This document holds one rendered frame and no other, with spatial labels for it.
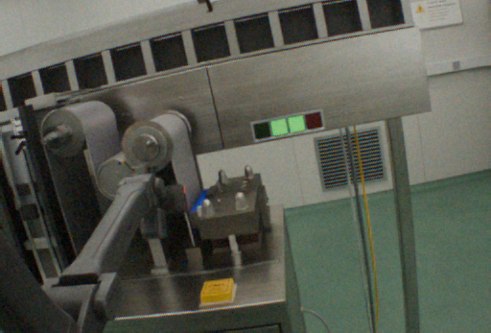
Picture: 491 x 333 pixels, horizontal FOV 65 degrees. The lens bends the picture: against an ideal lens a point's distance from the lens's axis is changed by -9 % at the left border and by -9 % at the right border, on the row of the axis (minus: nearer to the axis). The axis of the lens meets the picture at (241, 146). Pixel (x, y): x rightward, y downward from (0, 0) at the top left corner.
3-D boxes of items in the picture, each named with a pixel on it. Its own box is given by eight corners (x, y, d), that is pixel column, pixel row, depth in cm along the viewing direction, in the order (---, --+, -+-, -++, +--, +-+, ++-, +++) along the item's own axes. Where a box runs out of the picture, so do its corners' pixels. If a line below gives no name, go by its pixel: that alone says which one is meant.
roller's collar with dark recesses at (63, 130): (46, 151, 112) (40, 129, 111) (57, 146, 118) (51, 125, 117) (65, 146, 112) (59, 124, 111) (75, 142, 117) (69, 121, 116)
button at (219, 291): (201, 304, 94) (199, 296, 93) (206, 289, 100) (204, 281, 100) (231, 301, 93) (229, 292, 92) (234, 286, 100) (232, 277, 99)
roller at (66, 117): (49, 160, 119) (37, 115, 117) (84, 145, 144) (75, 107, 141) (89, 153, 118) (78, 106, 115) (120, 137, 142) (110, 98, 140)
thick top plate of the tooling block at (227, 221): (201, 239, 115) (197, 220, 114) (220, 195, 154) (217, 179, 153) (258, 230, 113) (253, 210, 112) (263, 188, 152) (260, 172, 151)
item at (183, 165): (186, 220, 119) (171, 158, 116) (200, 195, 142) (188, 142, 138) (187, 220, 119) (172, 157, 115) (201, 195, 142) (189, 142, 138)
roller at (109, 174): (102, 202, 119) (91, 163, 117) (130, 178, 144) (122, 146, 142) (139, 196, 118) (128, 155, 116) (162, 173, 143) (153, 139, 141)
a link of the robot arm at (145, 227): (158, 176, 85) (119, 181, 86) (163, 231, 82) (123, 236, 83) (174, 186, 97) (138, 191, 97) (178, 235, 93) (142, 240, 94)
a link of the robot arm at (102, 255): (100, 297, 47) (25, 301, 48) (114, 331, 49) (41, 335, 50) (163, 167, 88) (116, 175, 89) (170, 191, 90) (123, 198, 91)
